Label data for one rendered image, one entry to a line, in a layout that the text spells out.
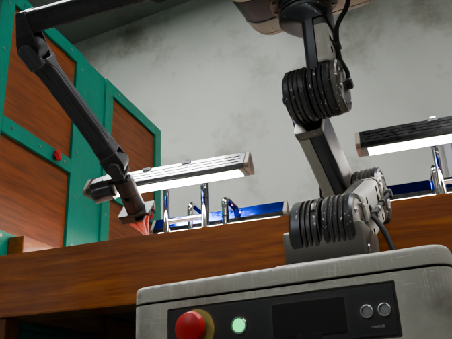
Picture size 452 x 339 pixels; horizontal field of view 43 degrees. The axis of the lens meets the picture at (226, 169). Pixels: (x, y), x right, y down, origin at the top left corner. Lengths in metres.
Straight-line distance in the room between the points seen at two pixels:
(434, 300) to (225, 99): 3.91
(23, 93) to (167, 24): 3.06
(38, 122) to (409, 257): 1.81
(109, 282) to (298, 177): 2.53
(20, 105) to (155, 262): 0.91
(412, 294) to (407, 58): 3.52
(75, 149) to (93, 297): 0.95
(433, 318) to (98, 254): 1.17
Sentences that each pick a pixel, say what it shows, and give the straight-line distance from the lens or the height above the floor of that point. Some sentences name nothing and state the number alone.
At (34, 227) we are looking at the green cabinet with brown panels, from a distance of 2.18.
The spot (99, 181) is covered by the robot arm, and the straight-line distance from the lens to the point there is 1.71.
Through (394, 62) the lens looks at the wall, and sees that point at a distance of 4.15.
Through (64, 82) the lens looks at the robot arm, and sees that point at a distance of 1.63.
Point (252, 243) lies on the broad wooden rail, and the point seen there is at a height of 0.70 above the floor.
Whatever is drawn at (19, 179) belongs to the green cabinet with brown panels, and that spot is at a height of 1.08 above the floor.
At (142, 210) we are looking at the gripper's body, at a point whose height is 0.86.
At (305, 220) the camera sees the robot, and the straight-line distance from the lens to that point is 1.00.
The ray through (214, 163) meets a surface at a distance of 1.96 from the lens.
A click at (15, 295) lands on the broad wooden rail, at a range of 1.81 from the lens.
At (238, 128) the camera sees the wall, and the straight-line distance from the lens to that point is 4.34.
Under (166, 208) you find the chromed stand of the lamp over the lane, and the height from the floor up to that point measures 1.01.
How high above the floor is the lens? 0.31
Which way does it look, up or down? 22 degrees up
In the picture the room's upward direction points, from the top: 3 degrees counter-clockwise
